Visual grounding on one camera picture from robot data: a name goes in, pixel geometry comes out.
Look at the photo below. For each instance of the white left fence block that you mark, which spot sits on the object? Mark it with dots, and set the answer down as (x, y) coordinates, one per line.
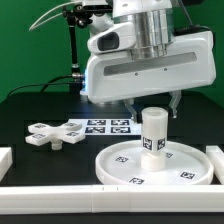
(5, 160)

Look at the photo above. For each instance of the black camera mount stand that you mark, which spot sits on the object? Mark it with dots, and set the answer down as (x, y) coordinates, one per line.
(76, 17)

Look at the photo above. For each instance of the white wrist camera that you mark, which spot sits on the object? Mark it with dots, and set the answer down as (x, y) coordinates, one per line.
(119, 37)

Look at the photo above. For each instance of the white cross-shaped table base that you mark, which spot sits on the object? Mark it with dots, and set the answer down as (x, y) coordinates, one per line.
(41, 134)

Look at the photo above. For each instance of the white fence block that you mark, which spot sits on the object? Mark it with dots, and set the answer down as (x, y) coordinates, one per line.
(216, 156)
(5, 160)

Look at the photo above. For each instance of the white round table top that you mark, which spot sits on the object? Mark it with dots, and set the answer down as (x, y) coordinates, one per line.
(127, 163)

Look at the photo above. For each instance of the white right fence block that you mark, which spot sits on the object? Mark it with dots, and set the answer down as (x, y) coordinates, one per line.
(216, 156)

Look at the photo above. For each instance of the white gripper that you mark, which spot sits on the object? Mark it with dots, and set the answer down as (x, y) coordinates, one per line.
(189, 63)

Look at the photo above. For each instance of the white front fence rail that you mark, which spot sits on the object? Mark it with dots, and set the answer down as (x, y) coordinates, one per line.
(111, 198)

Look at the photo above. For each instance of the white fiducial marker sheet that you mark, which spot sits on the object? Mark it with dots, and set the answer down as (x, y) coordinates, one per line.
(108, 126)

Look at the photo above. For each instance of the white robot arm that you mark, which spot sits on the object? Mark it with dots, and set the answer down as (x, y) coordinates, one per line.
(135, 53)

